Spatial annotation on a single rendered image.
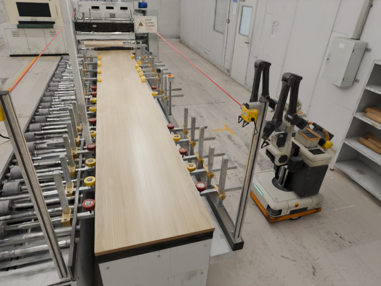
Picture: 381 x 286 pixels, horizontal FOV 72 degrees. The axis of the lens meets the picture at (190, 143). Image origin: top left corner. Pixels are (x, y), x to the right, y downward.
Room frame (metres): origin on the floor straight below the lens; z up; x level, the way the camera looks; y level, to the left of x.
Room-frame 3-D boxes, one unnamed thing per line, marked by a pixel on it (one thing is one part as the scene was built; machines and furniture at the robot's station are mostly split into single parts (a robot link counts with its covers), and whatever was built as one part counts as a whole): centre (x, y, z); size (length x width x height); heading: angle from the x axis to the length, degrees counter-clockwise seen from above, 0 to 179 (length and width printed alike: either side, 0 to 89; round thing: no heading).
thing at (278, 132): (2.28, -0.83, 0.99); 0.28 x 0.16 x 0.22; 18
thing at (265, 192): (2.37, -1.10, 0.16); 0.67 x 0.64 x 0.25; 108
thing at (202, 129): (2.00, -0.09, 0.90); 0.04 x 0.04 x 0.48; 18
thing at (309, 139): (2.40, -1.21, 0.87); 0.23 x 0.15 x 0.11; 18
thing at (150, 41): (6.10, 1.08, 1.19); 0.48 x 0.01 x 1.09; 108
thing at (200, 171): (1.81, -0.20, 0.83); 0.43 x 0.03 x 0.04; 108
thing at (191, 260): (3.43, 0.95, 0.44); 5.10 x 0.69 x 0.87; 18
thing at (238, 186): (1.57, -0.28, 0.82); 0.43 x 0.03 x 0.04; 108
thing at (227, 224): (3.60, 0.44, 0.67); 5.11 x 0.08 x 0.10; 18
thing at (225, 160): (1.52, -0.25, 0.92); 0.04 x 0.04 x 0.48; 18
